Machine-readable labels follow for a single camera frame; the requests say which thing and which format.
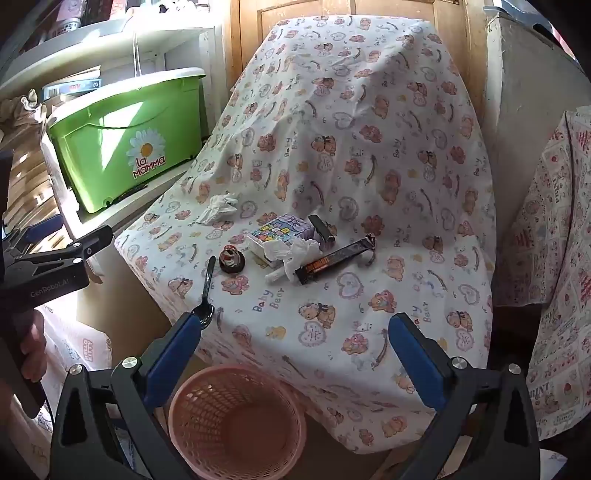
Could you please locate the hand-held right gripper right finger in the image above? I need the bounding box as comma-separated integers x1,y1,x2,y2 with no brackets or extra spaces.
388,313,541,480

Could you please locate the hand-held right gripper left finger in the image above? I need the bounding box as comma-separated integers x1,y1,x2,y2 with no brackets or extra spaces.
50,313,204,480

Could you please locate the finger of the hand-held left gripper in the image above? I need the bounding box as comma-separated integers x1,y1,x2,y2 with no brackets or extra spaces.
4,224,115,283

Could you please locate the black plastic spoon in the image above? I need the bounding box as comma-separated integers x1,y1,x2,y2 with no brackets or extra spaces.
193,256,218,329

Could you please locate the pink plastic mesh basket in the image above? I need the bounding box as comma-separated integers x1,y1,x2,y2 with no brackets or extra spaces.
167,364,308,480

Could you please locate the small brown bottle cap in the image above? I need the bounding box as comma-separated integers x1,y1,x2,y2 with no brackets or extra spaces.
219,246,245,274

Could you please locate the long black snack wrapper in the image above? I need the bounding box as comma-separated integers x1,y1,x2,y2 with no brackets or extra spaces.
295,237,376,284

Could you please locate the white tissue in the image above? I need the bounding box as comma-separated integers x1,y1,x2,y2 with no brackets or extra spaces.
198,194,240,226
284,240,323,281

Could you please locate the short black plastic bar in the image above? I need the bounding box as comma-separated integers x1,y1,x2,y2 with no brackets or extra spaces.
308,215,335,244

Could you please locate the person's left hand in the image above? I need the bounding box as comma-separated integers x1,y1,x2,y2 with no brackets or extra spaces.
19,308,49,400

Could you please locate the wooden slatted panel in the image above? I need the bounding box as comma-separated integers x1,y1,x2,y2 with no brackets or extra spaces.
0,134,70,245

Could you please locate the green plastic storage box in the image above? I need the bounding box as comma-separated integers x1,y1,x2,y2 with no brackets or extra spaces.
46,68,207,214

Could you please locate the beige cloth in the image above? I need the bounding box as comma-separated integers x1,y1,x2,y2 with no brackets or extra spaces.
0,90,47,125

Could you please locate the colourful tissue pack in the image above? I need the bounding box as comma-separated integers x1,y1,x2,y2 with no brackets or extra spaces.
246,213,315,268

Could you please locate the stack of books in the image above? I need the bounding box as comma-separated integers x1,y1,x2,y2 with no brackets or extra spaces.
44,65,102,100

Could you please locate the red printed cloth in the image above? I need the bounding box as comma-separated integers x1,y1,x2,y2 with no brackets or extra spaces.
496,108,591,439

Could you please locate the white shelf unit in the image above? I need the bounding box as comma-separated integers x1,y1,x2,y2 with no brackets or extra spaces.
0,0,222,232

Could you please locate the bear printed bed sheet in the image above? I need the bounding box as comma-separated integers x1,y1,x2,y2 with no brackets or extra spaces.
115,16,497,453

